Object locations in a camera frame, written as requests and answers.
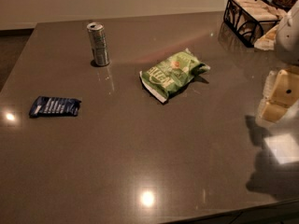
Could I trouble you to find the black wire basket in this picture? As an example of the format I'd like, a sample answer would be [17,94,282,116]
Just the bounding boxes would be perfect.
[223,0,282,48]

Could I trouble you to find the silver drink can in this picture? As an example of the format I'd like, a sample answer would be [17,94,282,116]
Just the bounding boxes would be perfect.
[87,22,110,66]

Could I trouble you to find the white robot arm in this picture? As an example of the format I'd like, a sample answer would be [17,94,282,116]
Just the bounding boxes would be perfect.
[256,0,299,124]

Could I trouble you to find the white napkin stack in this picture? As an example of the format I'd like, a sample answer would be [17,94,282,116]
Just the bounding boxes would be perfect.
[234,0,286,33]

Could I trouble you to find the green jalapeno chip bag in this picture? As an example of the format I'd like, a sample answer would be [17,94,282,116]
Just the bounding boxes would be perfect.
[139,49,210,104]

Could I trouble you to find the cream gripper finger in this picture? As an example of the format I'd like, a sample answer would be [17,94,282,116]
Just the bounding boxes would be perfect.
[269,66,299,107]
[260,99,288,123]

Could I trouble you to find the blue rxbar blueberry wrapper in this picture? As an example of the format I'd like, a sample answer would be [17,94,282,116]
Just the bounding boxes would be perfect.
[29,96,81,118]

